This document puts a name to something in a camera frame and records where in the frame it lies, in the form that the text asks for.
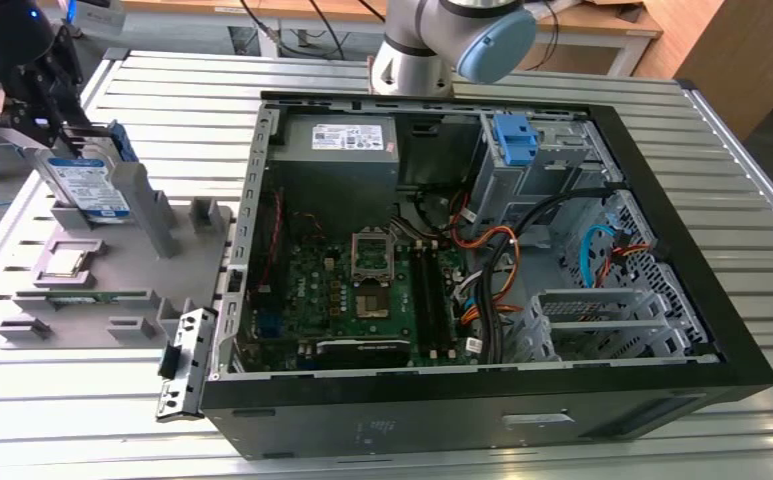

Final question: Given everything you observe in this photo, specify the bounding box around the thick black cable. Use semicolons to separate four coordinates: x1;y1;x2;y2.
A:
477;185;625;365

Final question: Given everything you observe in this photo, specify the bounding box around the metal disk bay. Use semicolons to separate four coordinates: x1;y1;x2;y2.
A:
516;287;703;360

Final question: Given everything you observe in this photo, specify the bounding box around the light blue data wire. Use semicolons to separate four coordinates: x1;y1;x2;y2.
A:
577;223;613;290

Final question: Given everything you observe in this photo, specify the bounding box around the green RAM stick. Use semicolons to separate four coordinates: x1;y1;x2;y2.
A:
45;293;125;305

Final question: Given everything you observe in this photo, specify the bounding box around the metal drive cage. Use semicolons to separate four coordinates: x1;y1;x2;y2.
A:
470;115;627;236

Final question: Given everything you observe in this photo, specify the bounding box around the grey power supply unit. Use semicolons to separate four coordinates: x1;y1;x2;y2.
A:
270;113;402;221

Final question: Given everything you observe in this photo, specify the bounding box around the grey parts rack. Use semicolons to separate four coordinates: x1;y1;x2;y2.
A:
0;162;238;352

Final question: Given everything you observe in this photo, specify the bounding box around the black RAM slot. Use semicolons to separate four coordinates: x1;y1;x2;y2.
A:
409;239;436;359
425;239;460;359

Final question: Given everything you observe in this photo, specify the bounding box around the metal socket cover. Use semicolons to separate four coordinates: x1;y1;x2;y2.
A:
350;227;400;282

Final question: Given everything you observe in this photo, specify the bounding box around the hard disk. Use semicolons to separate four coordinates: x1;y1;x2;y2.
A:
22;118;140;225

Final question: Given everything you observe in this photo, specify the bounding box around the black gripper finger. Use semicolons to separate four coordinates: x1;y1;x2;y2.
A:
0;66;79;154
47;22;108;152

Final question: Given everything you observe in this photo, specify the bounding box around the motherboard power wire bundle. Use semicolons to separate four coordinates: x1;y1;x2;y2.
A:
389;214;458;247

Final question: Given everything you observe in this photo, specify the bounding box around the black graphics card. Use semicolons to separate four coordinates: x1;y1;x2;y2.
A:
310;337;413;370

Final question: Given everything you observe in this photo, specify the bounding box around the metal expansion slot bracket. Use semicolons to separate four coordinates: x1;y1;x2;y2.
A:
154;307;220;422

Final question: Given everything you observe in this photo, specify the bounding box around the CPU socket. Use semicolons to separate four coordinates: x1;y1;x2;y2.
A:
352;282;396;322

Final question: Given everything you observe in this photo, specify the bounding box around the red orange power wire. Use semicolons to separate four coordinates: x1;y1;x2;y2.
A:
607;241;659;266

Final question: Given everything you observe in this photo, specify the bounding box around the small wooden desk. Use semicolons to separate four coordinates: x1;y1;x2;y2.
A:
525;0;667;77

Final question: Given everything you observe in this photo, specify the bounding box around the green motherboard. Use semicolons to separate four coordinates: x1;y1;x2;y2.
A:
245;227;489;372

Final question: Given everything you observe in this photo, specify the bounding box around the long wooden desk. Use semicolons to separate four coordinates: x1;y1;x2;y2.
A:
122;0;388;57

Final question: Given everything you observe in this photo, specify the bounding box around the blue plastic bay latch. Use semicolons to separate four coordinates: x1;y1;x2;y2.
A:
490;113;541;168

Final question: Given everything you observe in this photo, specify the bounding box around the silver CPU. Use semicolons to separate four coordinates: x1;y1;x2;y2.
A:
38;249;89;281

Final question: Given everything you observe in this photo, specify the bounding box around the orange wire bundle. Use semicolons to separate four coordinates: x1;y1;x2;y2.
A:
450;224;527;326

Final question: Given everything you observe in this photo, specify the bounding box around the thin red fan wire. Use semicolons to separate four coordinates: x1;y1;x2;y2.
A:
257;185;326;295

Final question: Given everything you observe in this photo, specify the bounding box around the black open PC case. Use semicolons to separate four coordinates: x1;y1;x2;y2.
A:
197;89;773;459

